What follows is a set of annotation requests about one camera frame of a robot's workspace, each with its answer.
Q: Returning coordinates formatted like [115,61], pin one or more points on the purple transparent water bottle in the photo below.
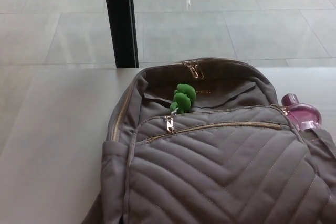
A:
[302,111]

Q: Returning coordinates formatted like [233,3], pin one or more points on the black window frame post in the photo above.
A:
[122,19]

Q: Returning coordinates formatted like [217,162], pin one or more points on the grey quilted backpack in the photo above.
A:
[207,166]

